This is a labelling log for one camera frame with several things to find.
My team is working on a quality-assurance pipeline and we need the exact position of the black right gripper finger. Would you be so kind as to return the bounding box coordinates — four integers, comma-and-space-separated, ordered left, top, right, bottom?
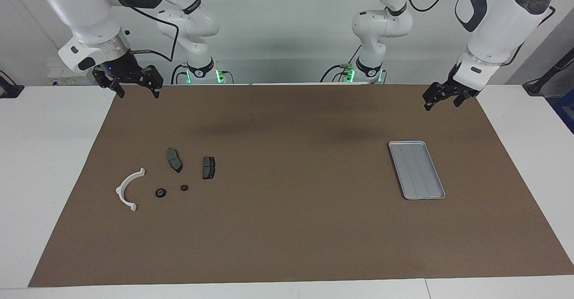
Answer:
93, 68, 125, 99
140, 65, 163, 99

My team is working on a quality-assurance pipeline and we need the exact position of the silver metal tray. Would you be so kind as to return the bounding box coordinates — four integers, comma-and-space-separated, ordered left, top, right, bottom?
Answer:
388, 141, 446, 200

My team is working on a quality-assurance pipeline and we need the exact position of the white power strip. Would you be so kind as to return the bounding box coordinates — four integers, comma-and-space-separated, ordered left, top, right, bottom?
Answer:
47, 64, 97, 86

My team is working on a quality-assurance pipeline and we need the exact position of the dark elongated brake pad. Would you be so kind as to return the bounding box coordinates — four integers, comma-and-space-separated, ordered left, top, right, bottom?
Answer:
166, 147, 183, 173

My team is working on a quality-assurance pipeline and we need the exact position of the blue crate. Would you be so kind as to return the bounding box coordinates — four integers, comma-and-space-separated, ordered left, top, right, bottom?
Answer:
552, 88, 574, 134

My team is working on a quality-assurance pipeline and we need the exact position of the brown table mat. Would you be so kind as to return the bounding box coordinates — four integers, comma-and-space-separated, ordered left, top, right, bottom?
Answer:
28, 85, 574, 287

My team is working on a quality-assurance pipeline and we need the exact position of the black right base cable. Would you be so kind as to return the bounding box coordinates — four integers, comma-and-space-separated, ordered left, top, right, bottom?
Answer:
171, 64, 189, 85

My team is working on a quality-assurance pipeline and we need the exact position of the black base cable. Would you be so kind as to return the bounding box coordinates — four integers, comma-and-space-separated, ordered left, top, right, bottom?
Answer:
320, 43, 363, 83
171, 64, 189, 85

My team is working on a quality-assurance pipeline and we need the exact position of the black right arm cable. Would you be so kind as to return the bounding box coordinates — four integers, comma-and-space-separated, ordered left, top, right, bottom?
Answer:
102, 0, 180, 63

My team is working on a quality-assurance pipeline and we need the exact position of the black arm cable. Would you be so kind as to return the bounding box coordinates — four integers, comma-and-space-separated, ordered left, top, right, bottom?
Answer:
401, 0, 557, 66
102, 0, 180, 63

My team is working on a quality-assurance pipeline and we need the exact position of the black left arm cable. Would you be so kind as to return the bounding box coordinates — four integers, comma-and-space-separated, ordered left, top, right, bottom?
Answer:
401, 0, 557, 66

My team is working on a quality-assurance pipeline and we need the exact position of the black clamp mount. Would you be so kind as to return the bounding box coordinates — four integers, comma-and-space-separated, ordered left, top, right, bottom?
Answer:
0, 69, 24, 99

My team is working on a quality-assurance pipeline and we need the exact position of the black left base cable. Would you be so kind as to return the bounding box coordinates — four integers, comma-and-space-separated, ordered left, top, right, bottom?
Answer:
320, 43, 363, 83

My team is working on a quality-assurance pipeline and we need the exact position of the white curved plastic bracket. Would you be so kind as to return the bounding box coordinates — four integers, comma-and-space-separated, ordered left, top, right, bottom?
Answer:
116, 168, 146, 212

